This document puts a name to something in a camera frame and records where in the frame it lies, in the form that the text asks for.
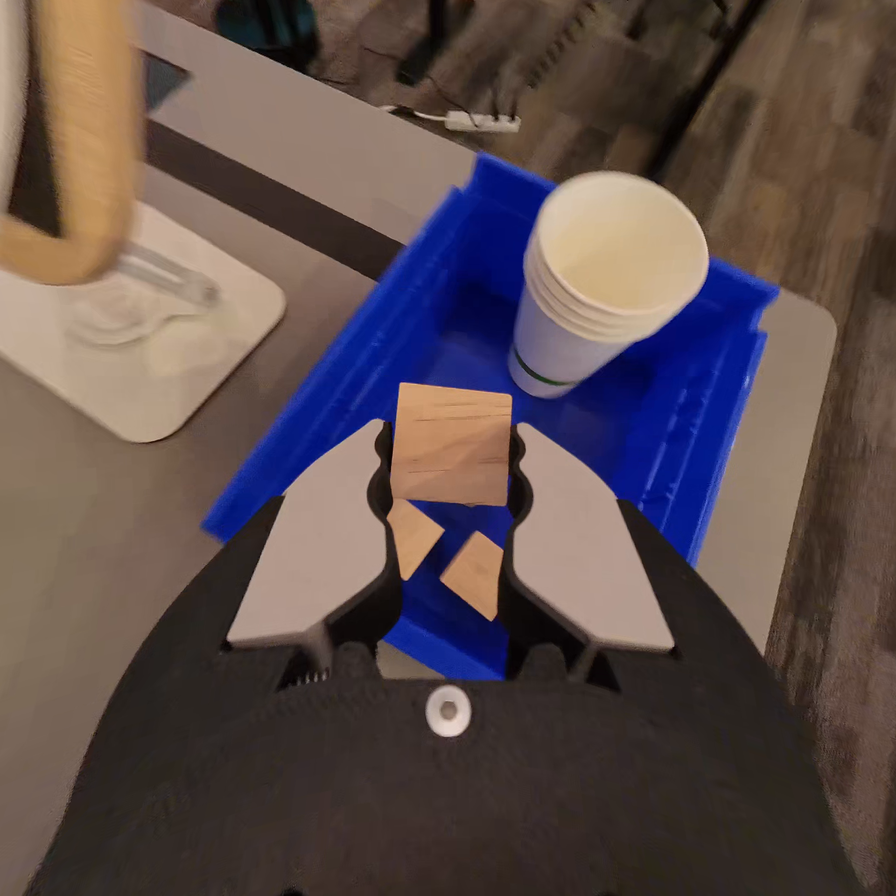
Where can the white power strip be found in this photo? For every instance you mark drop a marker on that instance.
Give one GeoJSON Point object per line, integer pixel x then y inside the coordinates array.
{"type": "Point", "coordinates": [483, 124]}

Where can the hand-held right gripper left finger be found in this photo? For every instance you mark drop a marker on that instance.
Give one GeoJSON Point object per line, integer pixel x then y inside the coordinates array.
{"type": "Point", "coordinates": [308, 560]}

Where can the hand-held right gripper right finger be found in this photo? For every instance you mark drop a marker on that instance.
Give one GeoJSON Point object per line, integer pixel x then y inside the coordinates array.
{"type": "Point", "coordinates": [595, 560]}

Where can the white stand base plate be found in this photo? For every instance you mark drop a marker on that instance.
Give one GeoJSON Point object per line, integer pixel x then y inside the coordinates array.
{"type": "Point", "coordinates": [175, 378]}

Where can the dark teal object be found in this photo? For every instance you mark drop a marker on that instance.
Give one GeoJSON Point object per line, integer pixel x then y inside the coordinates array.
{"type": "Point", "coordinates": [266, 31]}

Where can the wooden cube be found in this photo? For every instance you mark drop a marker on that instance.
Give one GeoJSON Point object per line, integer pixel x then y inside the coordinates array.
{"type": "Point", "coordinates": [472, 577]}
{"type": "Point", "coordinates": [413, 539]}
{"type": "Point", "coordinates": [451, 448]}

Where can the grey desk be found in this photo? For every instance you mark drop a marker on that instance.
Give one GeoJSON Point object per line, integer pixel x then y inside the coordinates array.
{"type": "Point", "coordinates": [175, 532]}

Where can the blue plastic bin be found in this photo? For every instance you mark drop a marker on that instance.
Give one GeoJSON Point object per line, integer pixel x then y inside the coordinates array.
{"type": "Point", "coordinates": [455, 322]}

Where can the clear suction cup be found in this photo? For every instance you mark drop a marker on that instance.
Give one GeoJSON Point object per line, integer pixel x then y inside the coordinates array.
{"type": "Point", "coordinates": [119, 315]}

